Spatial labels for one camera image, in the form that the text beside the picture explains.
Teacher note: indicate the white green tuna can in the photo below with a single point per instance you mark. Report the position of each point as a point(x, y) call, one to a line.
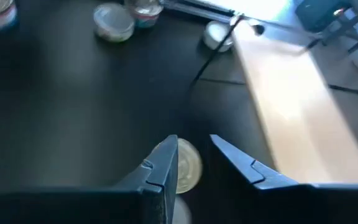
point(113, 21)

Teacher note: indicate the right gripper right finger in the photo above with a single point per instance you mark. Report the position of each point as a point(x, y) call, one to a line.
point(235, 174)

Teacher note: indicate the blue white tuna can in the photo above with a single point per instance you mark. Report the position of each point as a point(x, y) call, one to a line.
point(188, 165)

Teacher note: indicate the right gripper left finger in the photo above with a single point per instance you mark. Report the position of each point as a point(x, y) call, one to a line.
point(163, 174)

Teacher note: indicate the wooden shelf with black frame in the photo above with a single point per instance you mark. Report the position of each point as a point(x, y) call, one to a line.
point(291, 93)

